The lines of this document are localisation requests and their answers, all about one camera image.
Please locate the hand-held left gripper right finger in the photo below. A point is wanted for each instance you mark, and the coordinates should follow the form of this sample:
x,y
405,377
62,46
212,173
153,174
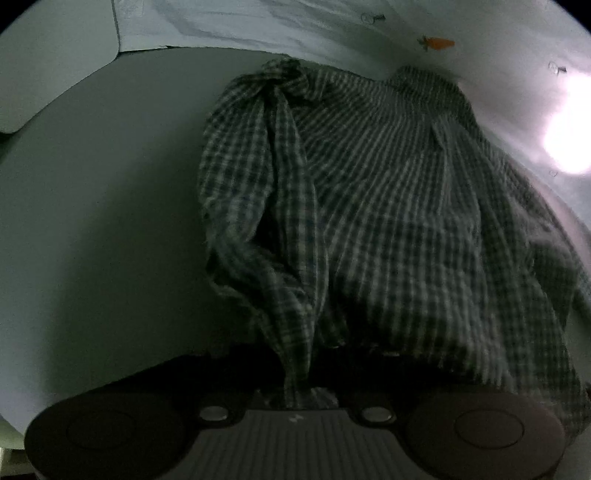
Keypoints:
x,y
353,376

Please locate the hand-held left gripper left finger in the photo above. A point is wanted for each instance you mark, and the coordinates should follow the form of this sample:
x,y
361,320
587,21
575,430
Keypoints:
x,y
256,381

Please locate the green plaid shirt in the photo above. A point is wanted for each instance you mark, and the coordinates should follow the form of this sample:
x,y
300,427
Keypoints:
x,y
369,221

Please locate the white printed bed sheet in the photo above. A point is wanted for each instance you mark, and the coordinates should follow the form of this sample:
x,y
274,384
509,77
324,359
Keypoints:
x,y
489,92

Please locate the white board panel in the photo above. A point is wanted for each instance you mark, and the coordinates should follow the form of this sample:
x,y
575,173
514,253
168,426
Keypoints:
x,y
60,60

